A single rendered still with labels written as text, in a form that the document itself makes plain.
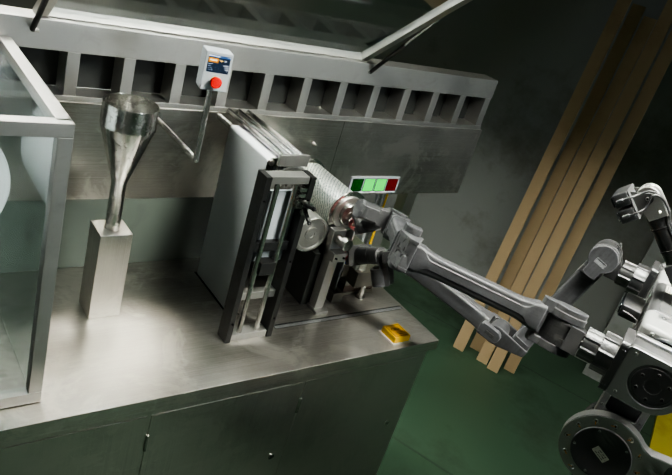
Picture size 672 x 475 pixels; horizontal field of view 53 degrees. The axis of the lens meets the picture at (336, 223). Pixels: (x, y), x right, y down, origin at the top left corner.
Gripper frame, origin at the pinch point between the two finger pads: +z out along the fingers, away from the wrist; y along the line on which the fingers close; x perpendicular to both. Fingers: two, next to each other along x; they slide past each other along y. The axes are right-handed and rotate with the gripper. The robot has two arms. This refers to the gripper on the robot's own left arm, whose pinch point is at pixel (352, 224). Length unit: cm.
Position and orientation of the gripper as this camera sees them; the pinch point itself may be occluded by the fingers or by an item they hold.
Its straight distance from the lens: 217.5
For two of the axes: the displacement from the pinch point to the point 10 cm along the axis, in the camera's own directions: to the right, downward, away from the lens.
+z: -5.5, 1.2, 8.3
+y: 8.2, -1.2, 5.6
